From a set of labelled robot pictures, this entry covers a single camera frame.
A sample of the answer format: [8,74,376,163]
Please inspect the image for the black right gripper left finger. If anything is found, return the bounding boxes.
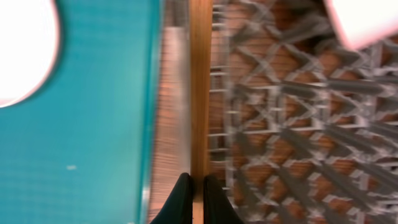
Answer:
[150,172,193,224]

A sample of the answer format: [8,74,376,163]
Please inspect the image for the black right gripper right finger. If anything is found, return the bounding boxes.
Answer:
[203,175,244,224]

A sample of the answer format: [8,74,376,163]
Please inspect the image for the wooden chopstick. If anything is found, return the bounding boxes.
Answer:
[189,0,213,224]

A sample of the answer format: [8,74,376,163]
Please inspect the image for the large pink plate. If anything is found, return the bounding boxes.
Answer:
[1,0,61,108]

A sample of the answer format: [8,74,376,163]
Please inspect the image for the small pink bowl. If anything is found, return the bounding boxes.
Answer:
[324,0,397,50]

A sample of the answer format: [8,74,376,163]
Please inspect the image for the grey dishwasher rack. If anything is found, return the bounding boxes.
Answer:
[155,0,398,224]

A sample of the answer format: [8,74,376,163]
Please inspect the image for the teal serving tray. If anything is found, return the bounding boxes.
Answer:
[1,0,164,224]

